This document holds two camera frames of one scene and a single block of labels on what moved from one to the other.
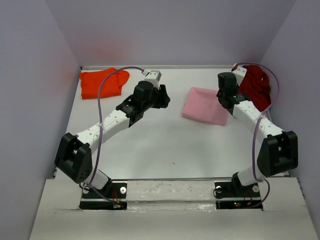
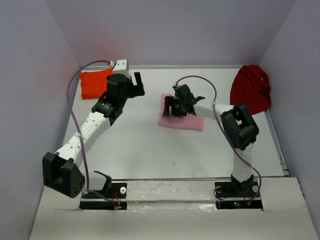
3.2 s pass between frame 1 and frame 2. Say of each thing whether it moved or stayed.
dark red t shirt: stayed
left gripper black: moved
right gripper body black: moved
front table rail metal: stayed
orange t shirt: stayed
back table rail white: stayed
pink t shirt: moved
